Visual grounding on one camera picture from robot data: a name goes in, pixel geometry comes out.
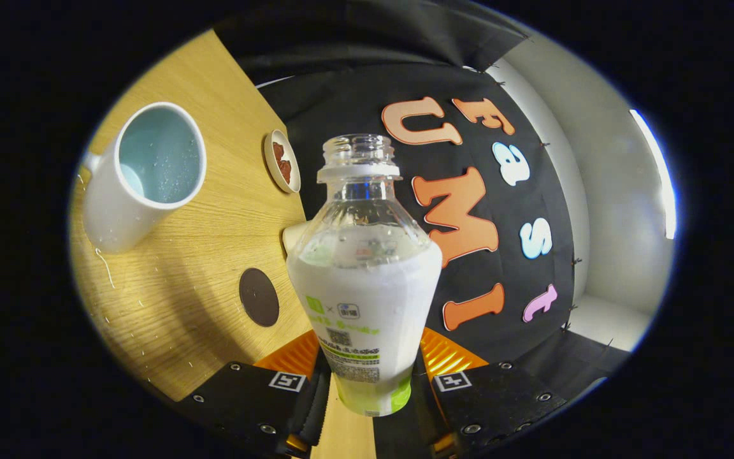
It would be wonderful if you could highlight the clear juice bottle white label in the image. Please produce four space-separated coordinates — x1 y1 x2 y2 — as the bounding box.
286 134 443 417

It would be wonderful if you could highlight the large ceiling light panel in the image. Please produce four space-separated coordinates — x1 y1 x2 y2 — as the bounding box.
628 108 678 240

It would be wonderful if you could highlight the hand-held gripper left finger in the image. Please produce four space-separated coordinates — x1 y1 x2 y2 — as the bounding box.
176 330 331 458

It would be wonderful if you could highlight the small cream plate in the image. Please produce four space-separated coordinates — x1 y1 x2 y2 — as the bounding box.
264 129 301 194

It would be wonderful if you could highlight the dark brown round coaster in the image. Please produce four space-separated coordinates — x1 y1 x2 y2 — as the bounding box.
240 268 280 328

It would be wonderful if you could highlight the wooden table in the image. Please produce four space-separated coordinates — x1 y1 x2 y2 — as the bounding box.
69 29 377 459

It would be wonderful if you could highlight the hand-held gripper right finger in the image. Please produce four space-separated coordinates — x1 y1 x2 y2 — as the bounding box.
415 327 568 458

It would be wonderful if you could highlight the cream white dispenser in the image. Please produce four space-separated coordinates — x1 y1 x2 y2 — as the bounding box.
282 223 308 257

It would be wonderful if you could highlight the white cup blue inside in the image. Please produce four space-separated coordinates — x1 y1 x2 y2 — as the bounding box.
82 102 207 254

